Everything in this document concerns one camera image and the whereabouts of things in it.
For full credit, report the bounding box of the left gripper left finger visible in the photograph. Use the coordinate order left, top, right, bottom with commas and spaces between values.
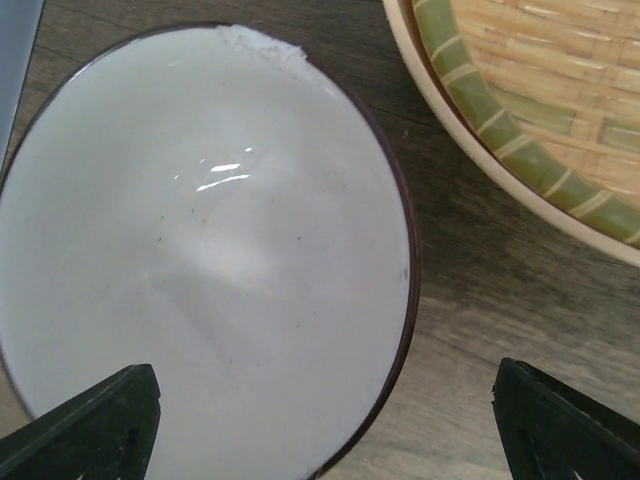
1, 364, 161, 479

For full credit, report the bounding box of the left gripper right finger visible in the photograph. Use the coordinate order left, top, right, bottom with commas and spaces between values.
492, 358, 639, 479

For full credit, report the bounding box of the teal and white bowl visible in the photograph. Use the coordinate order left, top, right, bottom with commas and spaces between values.
1, 23, 420, 479

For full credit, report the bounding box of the yellow woven bamboo plate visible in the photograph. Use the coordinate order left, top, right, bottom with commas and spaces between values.
384, 1, 639, 265

